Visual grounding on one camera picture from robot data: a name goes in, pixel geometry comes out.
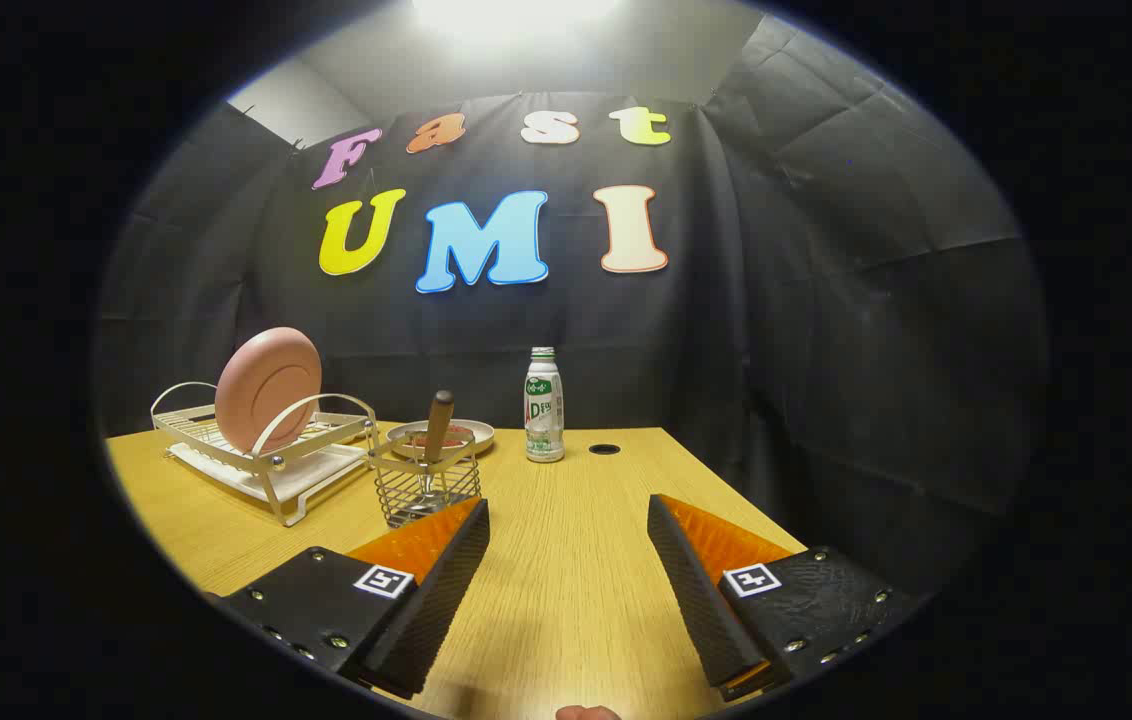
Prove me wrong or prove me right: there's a beige round plate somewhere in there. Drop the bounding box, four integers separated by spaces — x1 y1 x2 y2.
386 419 496 461

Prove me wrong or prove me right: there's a white wire dish rack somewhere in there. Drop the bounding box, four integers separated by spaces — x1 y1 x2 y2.
150 381 382 528

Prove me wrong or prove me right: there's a black backdrop cloth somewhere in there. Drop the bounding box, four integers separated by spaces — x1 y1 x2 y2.
96 15 1052 601

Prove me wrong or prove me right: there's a metal wire basket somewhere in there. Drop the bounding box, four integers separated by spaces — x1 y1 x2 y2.
367 428 483 529

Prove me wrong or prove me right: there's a pink plate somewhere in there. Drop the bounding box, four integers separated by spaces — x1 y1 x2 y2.
214 327 323 456

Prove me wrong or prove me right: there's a wooden handled metal spoon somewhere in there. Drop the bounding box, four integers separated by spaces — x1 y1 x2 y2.
406 390 455 523

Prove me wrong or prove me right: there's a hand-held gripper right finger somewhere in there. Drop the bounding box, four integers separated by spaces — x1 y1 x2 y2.
646 493 917 703

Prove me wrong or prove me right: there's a white green milk bottle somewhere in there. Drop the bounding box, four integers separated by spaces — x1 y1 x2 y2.
524 347 566 464

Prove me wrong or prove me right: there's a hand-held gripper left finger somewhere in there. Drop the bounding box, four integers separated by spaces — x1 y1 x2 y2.
209 497 492 701

